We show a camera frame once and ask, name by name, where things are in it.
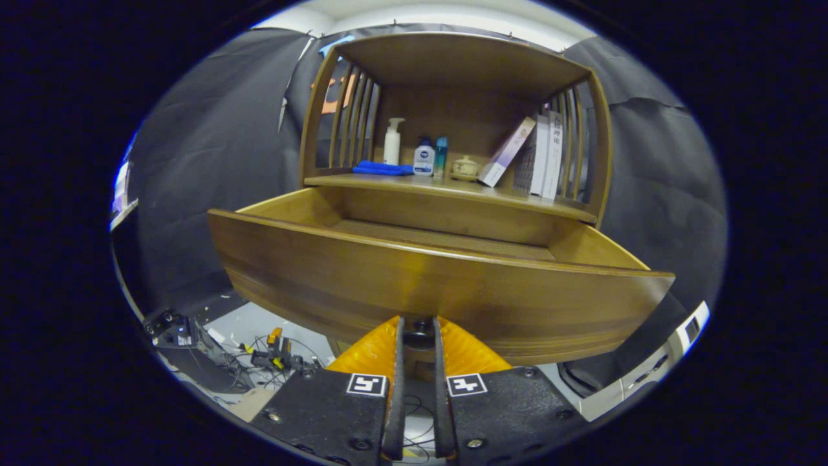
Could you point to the beige lidded teacup with saucer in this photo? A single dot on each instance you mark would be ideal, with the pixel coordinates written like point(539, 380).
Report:
point(464, 169)

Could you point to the wooden cabinet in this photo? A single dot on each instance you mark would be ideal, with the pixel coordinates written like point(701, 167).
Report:
point(453, 110)

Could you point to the dark drawer knob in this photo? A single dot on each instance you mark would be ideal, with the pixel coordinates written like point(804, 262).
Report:
point(419, 333)

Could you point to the wooden countertop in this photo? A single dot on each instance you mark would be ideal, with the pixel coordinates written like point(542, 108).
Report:
point(517, 199)

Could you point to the orange and black tool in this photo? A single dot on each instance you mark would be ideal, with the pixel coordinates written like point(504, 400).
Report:
point(278, 353)

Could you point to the cardboard piece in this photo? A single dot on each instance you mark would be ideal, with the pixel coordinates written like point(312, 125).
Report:
point(249, 404)

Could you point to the purple and white book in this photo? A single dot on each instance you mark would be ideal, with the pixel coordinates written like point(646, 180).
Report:
point(504, 155)

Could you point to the white pump bottle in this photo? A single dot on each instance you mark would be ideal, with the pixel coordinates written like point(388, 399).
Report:
point(392, 145)

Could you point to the white appliance with black panel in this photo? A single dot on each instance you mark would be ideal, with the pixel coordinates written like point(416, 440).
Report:
point(647, 375)

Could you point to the white bottle with blue cap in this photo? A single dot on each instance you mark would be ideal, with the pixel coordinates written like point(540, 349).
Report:
point(424, 160)

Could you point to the white ledge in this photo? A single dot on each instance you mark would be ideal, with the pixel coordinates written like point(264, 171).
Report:
point(123, 217)

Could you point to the dark patterned book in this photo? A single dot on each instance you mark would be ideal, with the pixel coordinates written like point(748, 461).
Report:
point(525, 169)

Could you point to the blue folded cloth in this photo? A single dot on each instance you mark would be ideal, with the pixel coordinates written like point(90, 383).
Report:
point(381, 169)

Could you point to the white book with black characters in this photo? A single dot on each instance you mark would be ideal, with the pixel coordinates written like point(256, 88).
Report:
point(554, 158)

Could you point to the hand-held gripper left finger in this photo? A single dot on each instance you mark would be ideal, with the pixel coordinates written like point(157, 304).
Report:
point(336, 414)

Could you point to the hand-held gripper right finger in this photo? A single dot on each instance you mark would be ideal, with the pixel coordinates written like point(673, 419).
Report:
point(504, 414)

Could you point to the teal slim bottle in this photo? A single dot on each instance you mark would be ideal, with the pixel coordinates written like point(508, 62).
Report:
point(440, 158)

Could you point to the black floor equipment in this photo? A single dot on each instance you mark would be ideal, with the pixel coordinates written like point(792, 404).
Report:
point(200, 353)

